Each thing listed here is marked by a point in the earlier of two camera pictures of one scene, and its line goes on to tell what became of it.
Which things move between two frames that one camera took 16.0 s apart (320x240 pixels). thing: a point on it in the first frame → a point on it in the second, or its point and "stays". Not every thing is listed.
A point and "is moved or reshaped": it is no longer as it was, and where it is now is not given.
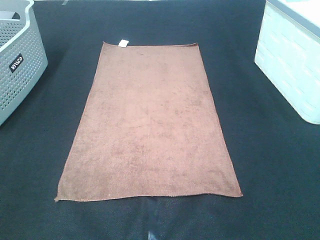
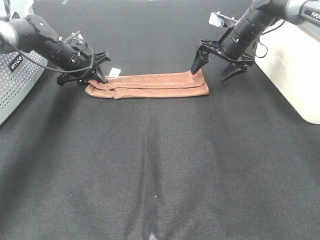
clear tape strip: [152, 210] stays
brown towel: [145, 124] is moved or reshaped
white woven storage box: [288, 52] stays
